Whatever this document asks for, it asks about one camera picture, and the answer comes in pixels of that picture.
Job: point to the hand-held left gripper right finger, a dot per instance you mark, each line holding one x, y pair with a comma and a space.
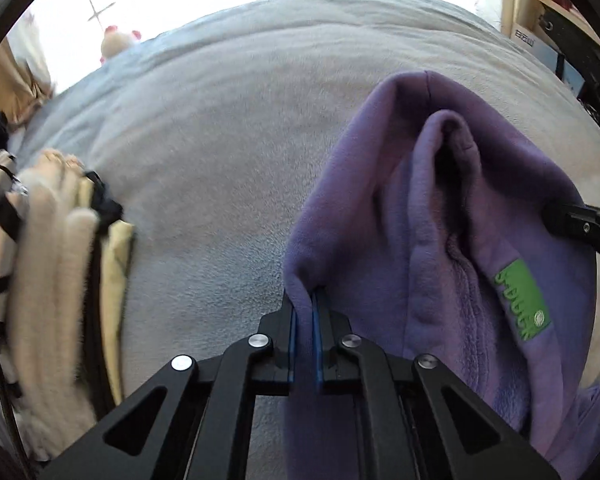
319, 340

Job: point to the purple hoodie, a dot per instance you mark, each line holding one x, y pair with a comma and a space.
380, 185

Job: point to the cream fuzzy garment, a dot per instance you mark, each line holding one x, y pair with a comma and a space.
45, 285

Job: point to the grey-blue fleece blanket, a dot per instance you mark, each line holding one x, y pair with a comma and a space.
230, 135

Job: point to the pale yellow garment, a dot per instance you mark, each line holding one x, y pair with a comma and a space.
117, 270

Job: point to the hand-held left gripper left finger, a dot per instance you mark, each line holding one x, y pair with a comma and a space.
292, 340

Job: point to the plush toy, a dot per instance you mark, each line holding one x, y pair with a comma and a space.
115, 42

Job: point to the white printed box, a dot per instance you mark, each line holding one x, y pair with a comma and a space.
525, 37

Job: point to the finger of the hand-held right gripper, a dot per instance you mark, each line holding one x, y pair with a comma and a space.
575, 222

